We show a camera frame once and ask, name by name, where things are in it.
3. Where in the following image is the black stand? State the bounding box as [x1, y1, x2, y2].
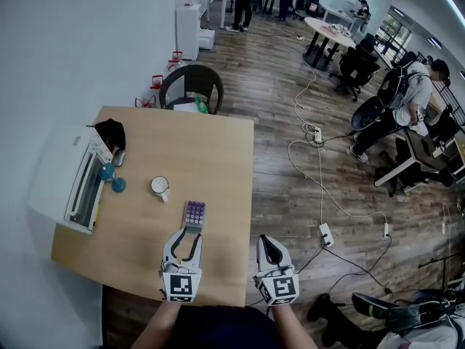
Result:
[417, 250, 465, 287]

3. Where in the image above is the blue office chair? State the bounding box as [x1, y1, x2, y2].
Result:
[363, 32, 379, 55]

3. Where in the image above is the black cable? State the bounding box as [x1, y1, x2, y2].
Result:
[295, 244, 394, 294]

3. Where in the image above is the white cable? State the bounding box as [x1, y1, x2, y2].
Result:
[287, 67, 389, 229]

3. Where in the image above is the black cloth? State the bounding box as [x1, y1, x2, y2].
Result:
[93, 119, 127, 152]

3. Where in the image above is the brown wicker chair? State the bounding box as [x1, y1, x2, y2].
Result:
[158, 63, 224, 116]

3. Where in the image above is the dark desk with white legs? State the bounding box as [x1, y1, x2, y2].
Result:
[373, 127, 459, 188]

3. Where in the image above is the wooden table with white legs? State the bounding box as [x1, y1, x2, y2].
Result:
[50, 105, 255, 308]

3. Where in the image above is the white paper sheet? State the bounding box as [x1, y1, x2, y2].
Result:
[173, 100, 201, 113]

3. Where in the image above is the purple test tube rack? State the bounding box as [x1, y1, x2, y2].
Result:
[182, 199, 207, 231]

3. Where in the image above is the white water dispenser cabinet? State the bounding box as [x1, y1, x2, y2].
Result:
[175, 4, 202, 62]

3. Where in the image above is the white toaster oven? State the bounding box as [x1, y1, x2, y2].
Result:
[28, 123, 115, 236]

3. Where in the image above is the white box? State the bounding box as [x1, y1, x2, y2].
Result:
[198, 28, 217, 51]

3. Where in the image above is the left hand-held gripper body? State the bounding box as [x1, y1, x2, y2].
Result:
[158, 256, 203, 304]

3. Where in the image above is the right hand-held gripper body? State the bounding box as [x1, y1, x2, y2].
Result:
[251, 263, 301, 308]

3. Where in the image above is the white mug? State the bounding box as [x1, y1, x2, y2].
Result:
[150, 174, 171, 204]

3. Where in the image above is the blue goblet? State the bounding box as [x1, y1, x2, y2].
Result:
[98, 161, 127, 193]

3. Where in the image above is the long ceiling light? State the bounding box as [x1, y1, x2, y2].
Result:
[439, 0, 465, 25]

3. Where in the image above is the grey shell chair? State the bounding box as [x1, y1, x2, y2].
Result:
[349, 95, 387, 132]

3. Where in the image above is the round table black base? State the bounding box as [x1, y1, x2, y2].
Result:
[302, 16, 357, 72]

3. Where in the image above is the person's right forearm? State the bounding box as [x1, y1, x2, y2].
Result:
[271, 302, 320, 349]

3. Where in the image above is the red-capped water bottle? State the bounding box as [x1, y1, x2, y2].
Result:
[134, 95, 158, 110]
[167, 50, 185, 73]
[149, 74, 165, 100]

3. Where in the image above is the window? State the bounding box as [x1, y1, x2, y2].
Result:
[373, 12, 412, 58]

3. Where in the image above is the person's dark clothing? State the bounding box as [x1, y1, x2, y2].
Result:
[173, 305, 281, 349]

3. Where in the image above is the person's left forearm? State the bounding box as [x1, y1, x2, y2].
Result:
[132, 299, 182, 349]

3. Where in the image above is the black office chair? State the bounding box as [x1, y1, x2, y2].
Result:
[375, 136, 456, 198]
[328, 33, 381, 102]

